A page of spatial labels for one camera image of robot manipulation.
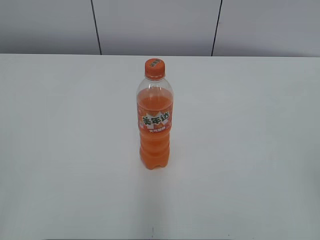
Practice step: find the orange Mirinda soda bottle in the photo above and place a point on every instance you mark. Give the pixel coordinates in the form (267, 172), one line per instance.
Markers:
(154, 101)

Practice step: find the orange bottle cap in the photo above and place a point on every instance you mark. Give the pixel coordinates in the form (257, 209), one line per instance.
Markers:
(154, 68)

